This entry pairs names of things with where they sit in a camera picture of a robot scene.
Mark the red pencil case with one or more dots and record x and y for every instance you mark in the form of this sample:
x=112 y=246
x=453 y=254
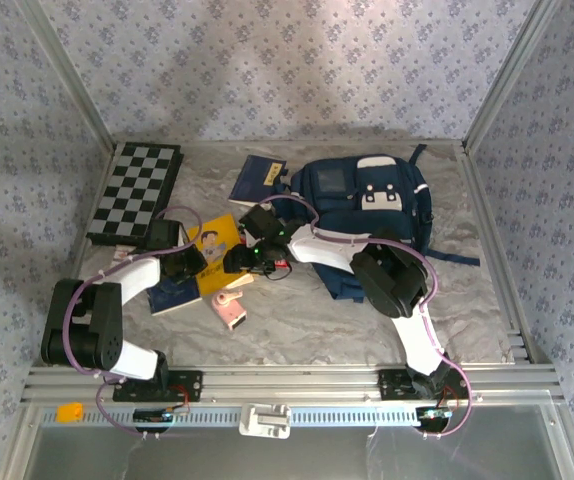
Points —
x=282 y=270

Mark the yellow cartoon book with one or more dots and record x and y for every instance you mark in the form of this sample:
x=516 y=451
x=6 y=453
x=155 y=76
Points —
x=214 y=240

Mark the plain navy blue book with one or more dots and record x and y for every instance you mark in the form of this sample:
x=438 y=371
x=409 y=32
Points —
x=177 y=298

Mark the pink pencil sharpener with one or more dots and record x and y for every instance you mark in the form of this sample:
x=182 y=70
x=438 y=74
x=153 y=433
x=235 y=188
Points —
x=229 y=312

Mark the navy book with yellow label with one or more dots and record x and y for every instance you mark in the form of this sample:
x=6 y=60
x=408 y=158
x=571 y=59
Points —
x=252 y=180

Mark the navy blue backpack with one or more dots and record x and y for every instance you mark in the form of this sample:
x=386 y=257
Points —
x=367 y=210

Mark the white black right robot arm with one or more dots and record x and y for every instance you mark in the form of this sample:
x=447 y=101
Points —
x=392 y=280

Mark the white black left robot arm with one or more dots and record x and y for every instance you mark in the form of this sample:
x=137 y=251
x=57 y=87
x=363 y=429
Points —
x=87 y=330

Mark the white red card box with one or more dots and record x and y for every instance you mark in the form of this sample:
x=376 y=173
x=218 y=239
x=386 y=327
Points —
x=121 y=254

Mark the black grey chessboard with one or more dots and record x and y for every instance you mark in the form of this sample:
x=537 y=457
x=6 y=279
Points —
x=132 y=190

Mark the small green circuit board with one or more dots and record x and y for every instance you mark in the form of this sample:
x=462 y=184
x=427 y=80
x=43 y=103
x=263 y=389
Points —
x=153 y=415
x=434 y=414

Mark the yellow plastic block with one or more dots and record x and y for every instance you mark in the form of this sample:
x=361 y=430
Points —
x=69 y=413

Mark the grey metal panel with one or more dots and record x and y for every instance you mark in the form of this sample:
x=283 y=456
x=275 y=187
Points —
x=287 y=460

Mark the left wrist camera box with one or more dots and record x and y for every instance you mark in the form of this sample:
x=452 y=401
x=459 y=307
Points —
x=163 y=234

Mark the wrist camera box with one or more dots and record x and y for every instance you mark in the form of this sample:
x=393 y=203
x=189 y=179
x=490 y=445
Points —
x=262 y=222
x=163 y=234

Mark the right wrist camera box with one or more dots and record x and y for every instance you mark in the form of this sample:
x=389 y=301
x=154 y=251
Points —
x=262 y=222

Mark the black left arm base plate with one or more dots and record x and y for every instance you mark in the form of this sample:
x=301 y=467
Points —
x=192 y=385

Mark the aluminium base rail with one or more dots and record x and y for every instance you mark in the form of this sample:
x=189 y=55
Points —
x=287 y=382

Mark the white plastic bracket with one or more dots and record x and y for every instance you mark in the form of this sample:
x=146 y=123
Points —
x=264 y=421

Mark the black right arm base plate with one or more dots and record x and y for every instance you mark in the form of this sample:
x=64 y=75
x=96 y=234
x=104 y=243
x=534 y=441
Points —
x=389 y=385

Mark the aluminium corner post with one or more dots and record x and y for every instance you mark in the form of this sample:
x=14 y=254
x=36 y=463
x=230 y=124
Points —
x=511 y=75
x=69 y=75

